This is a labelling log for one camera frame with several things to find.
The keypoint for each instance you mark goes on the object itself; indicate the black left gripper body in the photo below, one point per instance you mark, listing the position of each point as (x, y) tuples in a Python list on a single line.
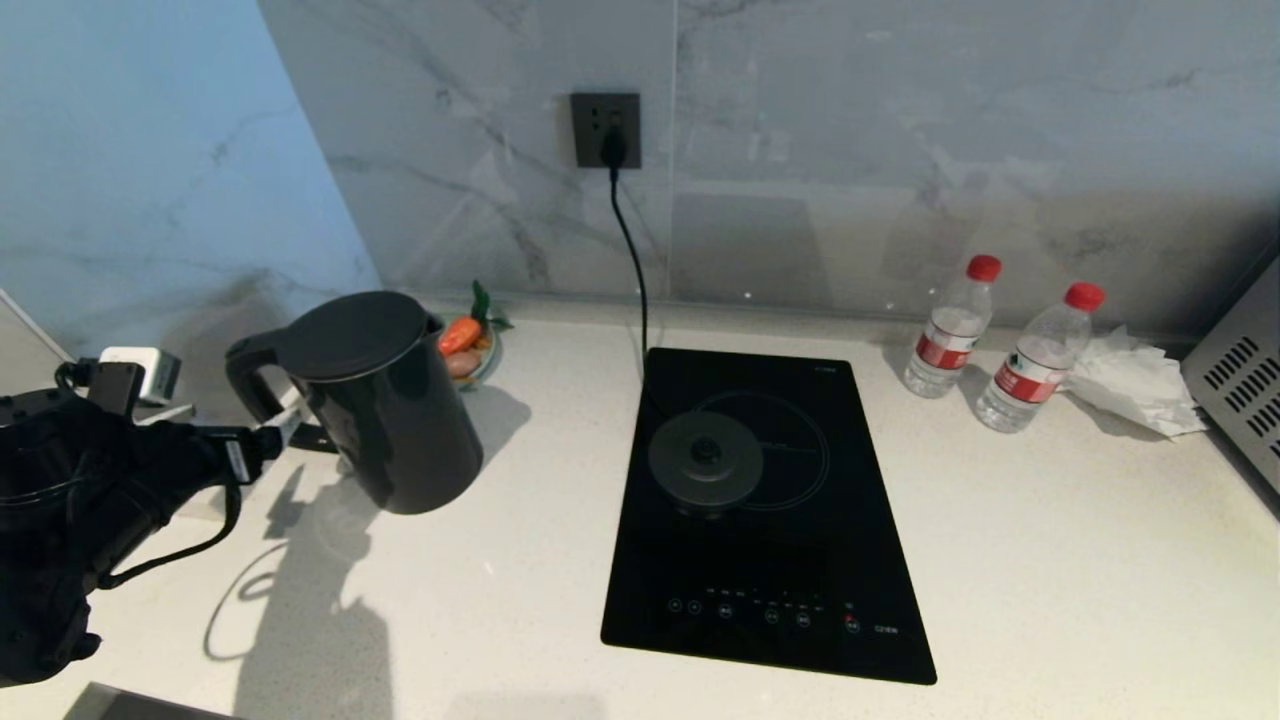
[(250, 455)]

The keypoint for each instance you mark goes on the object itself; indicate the brown toy egg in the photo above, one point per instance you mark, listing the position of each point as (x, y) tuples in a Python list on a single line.
[(465, 364)]

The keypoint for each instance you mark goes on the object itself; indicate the orange toy carrot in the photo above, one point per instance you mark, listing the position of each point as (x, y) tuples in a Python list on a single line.
[(462, 335)]

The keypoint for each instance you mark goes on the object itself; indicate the red-capped water bottle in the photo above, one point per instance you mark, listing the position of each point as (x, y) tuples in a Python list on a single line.
[(1035, 370), (950, 340)]

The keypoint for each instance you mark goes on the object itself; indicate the black electric kettle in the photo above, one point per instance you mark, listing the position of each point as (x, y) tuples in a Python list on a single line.
[(400, 420)]

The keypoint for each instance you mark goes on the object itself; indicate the silver vented appliance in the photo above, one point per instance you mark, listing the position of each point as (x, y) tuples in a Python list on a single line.
[(1240, 390)]

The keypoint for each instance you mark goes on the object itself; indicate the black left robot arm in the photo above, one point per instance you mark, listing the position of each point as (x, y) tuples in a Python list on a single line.
[(80, 520)]

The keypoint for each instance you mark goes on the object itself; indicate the round grey kettle base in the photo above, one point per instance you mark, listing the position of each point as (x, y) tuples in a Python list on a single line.
[(705, 460)]

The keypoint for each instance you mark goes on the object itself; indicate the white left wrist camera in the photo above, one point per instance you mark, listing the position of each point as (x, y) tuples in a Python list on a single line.
[(145, 372)]

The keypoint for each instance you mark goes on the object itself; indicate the black glass induction cooktop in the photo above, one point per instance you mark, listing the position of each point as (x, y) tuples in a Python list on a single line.
[(780, 570)]

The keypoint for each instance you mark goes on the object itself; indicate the crumpled white tissue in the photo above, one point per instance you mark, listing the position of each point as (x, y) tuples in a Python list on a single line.
[(1130, 385)]

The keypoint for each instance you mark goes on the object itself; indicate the dark grey wall socket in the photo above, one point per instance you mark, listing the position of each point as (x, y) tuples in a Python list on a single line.
[(605, 118)]

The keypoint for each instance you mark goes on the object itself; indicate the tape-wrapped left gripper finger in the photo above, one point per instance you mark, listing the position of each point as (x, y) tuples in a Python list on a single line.
[(283, 418), (312, 442)]

